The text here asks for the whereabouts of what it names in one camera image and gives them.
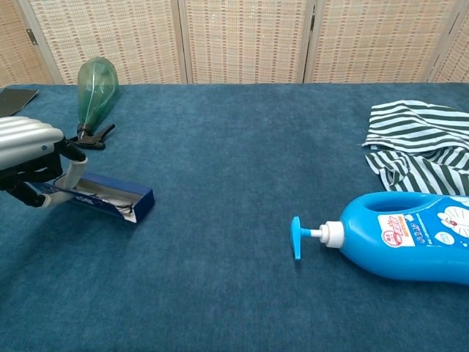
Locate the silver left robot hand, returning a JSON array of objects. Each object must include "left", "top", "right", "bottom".
[{"left": 0, "top": 116, "right": 89, "bottom": 210}]

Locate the blue and white box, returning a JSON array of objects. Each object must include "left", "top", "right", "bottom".
[{"left": 31, "top": 172, "right": 155, "bottom": 224}]

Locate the dark object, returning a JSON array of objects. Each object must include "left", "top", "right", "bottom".
[{"left": 0, "top": 89, "right": 40, "bottom": 118}]

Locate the green plastic spray bottle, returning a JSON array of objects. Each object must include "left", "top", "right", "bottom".
[{"left": 64, "top": 57, "right": 120, "bottom": 151}]

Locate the blue velvet tablecloth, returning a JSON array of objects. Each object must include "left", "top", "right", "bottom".
[{"left": 0, "top": 83, "right": 469, "bottom": 352}]

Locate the woven bamboo folding screen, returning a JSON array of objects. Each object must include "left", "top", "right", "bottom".
[{"left": 0, "top": 0, "right": 469, "bottom": 86}]

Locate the green white striped cloth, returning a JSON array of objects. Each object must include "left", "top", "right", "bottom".
[{"left": 361, "top": 102, "right": 469, "bottom": 195}]

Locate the blue pump detergent bottle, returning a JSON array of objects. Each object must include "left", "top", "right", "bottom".
[{"left": 291, "top": 191, "right": 469, "bottom": 286}]

